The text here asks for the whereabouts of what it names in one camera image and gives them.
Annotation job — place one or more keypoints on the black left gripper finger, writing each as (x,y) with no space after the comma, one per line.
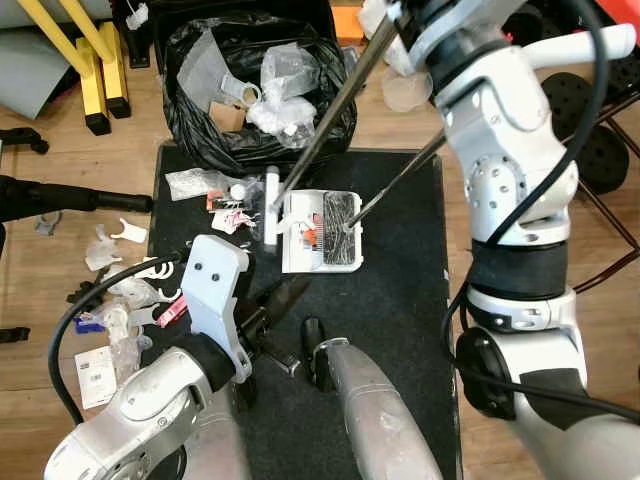
(290,303)
(285,290)

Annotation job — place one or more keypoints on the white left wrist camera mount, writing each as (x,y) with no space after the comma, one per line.
(215,285)

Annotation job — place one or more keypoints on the clear bubble wrap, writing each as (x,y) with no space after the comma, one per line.
(283,90)

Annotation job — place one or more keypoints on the red packet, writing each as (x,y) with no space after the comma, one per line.
(172,313)

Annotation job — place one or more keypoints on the clear plastic packet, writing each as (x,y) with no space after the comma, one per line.
(195,183)

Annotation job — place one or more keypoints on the black weight plate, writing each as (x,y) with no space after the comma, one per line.
(565,100)
(605,160)

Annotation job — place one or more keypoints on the black floor mat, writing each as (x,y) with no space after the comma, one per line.
(400,300)

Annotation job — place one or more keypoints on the clear plastic cup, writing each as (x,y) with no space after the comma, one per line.
(405,92)

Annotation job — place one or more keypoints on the grey metal clip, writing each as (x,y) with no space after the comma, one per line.
(47,232)

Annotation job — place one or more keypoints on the crumpled clear plastic film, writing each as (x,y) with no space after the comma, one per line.
(125,335)

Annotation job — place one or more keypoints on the brown cardboard piece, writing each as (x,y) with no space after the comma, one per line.
(228,118)

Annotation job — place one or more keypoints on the black rubbish bag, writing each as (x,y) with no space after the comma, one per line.
(190,135)

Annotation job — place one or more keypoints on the yellow steel rack post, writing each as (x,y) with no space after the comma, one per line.
(93,90)
(115,70)

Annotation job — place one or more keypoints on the white paper leaflet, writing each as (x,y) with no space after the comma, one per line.
(95,378)

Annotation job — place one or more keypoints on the white round cap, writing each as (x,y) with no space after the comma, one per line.
(238,190)

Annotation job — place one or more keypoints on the blue white packet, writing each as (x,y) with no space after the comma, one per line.
(90,325)

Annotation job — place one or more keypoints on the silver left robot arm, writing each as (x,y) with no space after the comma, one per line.
(150,400)

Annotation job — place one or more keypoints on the silver right robot leg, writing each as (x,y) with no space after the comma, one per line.
(380,420)

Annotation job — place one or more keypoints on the black foam piece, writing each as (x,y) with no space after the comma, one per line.
(85,292)

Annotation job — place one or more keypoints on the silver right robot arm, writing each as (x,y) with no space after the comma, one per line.
(510,130)

